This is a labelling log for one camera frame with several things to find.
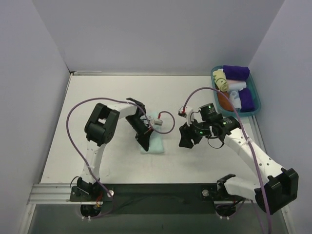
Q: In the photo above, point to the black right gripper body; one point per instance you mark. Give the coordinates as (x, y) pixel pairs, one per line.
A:
(186, 136)

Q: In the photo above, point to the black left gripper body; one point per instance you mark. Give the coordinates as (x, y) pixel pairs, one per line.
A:
(142, 133)

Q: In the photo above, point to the light mint towel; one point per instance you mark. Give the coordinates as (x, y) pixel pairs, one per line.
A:
(156, 143)

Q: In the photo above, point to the green and yellow patterned towel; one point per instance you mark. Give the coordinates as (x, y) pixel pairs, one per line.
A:
(220, 80)

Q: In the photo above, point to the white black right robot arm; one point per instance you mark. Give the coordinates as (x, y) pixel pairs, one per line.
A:
(276, 186)

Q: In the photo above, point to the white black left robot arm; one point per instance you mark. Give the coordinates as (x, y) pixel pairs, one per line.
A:
(100, 129)

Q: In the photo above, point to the orange brown rolled towel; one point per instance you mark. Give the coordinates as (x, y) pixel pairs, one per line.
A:
(223, 98)

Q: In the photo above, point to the purple rolled towel right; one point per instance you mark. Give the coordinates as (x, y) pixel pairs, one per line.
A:
(247, 103)

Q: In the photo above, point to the purple rolled towel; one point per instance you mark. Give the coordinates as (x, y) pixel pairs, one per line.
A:
(236, 72)
(247, 103)

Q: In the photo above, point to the white blue rolled towel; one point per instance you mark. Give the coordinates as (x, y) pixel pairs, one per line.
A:
(234, 98)

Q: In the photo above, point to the pink rolled towel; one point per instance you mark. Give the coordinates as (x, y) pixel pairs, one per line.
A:
(236, 84)

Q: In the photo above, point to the teal plastic basket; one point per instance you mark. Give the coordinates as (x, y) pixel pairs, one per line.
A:
(251, 86)

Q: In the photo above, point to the purple rolled towel top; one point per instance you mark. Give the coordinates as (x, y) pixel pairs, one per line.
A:
(236, 72)

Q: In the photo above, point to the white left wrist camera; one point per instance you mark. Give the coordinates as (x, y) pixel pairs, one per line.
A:
(156, 122)

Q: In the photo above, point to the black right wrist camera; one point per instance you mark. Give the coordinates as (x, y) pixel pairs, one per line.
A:
(208, 112)

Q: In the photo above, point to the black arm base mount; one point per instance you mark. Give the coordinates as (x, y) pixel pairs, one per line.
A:
(153, 199)

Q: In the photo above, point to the aluminium frame rail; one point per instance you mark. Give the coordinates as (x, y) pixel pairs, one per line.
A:
(65, 193)

